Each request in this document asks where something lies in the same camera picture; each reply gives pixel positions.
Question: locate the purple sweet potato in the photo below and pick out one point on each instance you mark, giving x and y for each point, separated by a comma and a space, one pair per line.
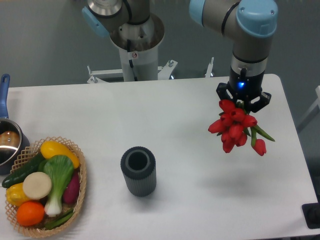
71, 193

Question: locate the red tulip bouquet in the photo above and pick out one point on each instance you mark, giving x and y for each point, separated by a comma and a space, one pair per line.
235, 125

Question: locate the yellow bell pepper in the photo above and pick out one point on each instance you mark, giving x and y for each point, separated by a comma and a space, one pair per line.
15, 195

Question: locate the green leek stalk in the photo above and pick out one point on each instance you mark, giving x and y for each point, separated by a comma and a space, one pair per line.
60, 221

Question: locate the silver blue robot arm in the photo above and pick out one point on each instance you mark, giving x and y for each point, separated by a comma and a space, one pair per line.
251, 25

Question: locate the dark grey ribbed vase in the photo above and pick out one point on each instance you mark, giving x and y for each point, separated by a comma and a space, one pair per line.
138, 166

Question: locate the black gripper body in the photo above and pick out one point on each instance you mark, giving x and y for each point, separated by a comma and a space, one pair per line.
244, 87

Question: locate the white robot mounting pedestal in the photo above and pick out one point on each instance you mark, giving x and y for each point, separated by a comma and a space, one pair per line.
138, 49

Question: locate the green bok choy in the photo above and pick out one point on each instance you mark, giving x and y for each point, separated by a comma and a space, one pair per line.
60, 170

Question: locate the blue handled saucepan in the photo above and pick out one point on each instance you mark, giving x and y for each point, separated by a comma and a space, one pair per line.
12, 138

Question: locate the yellow squash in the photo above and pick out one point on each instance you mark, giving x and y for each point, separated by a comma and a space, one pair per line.
52, 148

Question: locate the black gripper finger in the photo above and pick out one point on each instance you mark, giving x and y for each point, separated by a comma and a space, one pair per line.
225, 92
254, 106

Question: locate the orange fruit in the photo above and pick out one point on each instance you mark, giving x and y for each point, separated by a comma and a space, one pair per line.
30, 213

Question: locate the green cucumber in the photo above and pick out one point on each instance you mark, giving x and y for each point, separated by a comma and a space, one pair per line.
19, 175

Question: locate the black box at edge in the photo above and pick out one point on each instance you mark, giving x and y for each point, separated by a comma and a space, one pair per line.
311, 212

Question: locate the woven wicker basket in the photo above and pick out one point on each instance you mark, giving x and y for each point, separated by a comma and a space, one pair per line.
40, 231

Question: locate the white frame at right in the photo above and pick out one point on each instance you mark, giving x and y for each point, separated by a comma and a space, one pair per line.
311, 112

